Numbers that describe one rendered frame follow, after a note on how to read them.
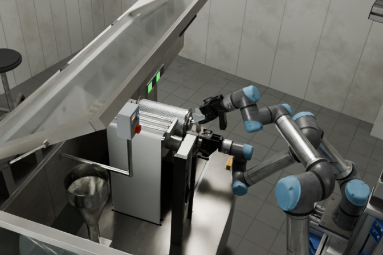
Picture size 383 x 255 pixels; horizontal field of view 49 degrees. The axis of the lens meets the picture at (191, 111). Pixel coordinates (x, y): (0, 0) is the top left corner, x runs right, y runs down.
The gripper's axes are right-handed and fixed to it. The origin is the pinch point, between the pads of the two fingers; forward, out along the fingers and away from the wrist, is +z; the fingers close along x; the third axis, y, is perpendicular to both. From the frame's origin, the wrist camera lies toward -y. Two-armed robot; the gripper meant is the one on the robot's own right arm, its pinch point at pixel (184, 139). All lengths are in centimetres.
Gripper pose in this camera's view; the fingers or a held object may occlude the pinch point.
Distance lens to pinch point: 218.0
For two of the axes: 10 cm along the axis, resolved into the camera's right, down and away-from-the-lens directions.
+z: -9.5, -2.4, 2.2
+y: 0.6, -7.9, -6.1
